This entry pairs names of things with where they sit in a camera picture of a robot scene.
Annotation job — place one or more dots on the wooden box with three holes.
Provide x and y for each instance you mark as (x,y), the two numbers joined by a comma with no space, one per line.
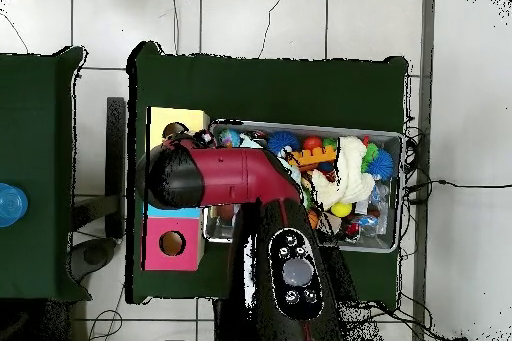
(154,245)

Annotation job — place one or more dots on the shallow metal mesh bin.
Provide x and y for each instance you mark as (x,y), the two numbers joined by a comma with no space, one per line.
(386,233)

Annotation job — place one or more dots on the blue spiky rubber ball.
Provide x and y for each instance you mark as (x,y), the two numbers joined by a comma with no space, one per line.
(380,165)
(282,142)

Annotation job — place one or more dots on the globe print ball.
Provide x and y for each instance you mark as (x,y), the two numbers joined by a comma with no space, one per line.
(229,138)

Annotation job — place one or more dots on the orange toy building brick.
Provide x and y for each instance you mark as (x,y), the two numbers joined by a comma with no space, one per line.
(312,157)

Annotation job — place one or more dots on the orange red ball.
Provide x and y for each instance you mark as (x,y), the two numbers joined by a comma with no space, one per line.
(312,143)

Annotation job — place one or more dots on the dark green tablecloth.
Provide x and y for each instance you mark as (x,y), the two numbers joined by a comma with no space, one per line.
(36,117)
(260,89)

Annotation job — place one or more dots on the small yellow green ball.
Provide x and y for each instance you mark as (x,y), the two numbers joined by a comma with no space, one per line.
(341,209)

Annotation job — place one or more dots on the cream waffle cloth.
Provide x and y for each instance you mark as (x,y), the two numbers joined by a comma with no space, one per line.
(352,185)

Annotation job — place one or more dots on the crushed red soda can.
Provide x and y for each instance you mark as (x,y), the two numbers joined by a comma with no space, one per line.
(352,231)

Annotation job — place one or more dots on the green spiky rubber ball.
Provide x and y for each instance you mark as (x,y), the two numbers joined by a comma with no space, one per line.
(370,153)

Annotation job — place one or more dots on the black upright panel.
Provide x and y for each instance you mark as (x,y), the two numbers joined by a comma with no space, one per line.
(116,157)

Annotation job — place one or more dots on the grey rounded stand base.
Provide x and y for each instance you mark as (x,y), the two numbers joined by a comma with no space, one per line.
(96,255)

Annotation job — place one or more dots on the blue plastic cup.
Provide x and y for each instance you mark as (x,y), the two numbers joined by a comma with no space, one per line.
(12,205)

